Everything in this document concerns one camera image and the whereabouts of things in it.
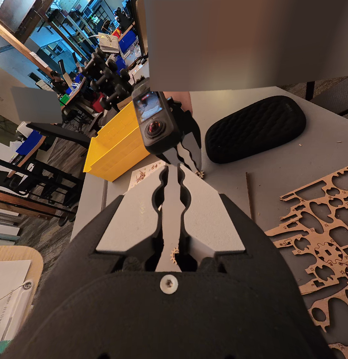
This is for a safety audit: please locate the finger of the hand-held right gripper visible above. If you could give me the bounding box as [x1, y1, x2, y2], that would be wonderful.
[162, 148, 196, 173]
[177, 131, 203, 175]

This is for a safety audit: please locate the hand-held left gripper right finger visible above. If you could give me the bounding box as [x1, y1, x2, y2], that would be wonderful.
[177, 164, 245, 271]

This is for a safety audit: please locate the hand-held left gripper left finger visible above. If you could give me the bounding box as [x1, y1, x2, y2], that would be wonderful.
[96, 165, 169, 271]

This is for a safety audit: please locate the person's right forearm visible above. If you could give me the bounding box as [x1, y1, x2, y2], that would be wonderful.
[163, 91, 193, 116]

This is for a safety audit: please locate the laser-cut wooden parts sheet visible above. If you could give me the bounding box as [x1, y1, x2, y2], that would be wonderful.
[264, 165, 348, 359]

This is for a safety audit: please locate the white illustrated instruction booklet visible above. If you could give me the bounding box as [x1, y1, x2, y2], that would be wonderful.
[128, 161, 166, 192]

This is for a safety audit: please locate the thin dark wooden stick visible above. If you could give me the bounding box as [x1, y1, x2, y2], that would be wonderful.
[245, 172, 254, 220]

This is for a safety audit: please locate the yellow plastic bin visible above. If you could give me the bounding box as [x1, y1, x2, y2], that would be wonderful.
[83, 101, 152, 183]

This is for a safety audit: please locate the black padded wrist rest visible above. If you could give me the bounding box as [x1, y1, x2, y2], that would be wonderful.
[205, 95, 307, 164]

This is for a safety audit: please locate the rack of black dumbbells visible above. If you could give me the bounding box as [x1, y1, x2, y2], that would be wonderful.
[80, 47, 133, 113]

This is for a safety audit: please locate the light wooden side table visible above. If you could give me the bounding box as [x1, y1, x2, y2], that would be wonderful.
[0, 245, 44, 344]

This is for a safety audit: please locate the black desk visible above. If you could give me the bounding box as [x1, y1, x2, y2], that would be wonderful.
[25, 122, 91, 149]

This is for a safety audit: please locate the white laminated instruction sheet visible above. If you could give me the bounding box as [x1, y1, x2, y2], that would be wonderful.
[0, 259, 33, 343]

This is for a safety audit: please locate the white-tipped wire tether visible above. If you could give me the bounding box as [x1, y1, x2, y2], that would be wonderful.
[0, 281, 33, 306]

